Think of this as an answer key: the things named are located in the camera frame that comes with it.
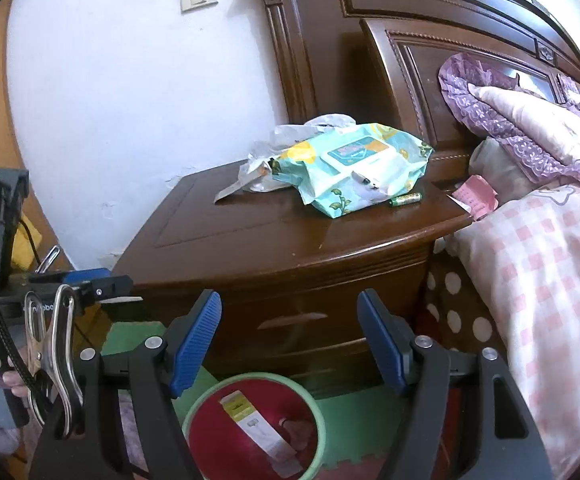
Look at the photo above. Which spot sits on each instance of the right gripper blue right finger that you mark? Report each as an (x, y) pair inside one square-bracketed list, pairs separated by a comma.
[(389, 338)]

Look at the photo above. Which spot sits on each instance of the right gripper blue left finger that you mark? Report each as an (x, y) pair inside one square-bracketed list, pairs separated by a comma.
[(187, 341)]

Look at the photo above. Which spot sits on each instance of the white green product box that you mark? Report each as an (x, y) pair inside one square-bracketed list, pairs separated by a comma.
[(281, 456)]

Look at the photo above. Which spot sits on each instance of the white face mask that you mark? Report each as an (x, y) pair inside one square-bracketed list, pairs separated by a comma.
[(299, 432)]

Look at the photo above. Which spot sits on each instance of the brown polka dot bedsheet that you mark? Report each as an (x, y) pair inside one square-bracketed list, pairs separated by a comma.
[(452, 312)]

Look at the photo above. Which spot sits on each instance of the green foam floor mat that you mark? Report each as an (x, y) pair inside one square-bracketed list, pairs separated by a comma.
[(361, 426)]

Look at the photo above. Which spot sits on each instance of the red bin with green rim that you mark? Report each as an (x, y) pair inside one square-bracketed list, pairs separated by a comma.
[(221, 449)]

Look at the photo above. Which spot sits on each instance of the dark wooden nightstand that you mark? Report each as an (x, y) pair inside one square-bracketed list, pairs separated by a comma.
[(287, 275)]

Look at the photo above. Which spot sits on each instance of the green battery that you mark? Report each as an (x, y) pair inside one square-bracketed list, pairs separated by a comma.
[(406, 199)]

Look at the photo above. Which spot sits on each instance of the pink paper packet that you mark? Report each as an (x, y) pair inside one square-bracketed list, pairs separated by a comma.
[(476, 196)]

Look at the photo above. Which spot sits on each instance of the teal wet wipes pack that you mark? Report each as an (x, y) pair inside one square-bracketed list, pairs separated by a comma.
[(346, 169)]

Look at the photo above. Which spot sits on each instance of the grey pillow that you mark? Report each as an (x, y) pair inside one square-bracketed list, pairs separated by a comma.
[(490, 161)]

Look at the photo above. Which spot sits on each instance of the purple lace pillow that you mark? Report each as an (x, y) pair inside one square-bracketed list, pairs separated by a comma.
[(541, 137)]

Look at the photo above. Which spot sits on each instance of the wooden bed headboard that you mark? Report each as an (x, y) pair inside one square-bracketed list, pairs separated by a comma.
[(378, 61)]

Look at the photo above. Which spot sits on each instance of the metal spring clamp right camera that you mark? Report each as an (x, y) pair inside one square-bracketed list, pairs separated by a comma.
[(49, 345)]

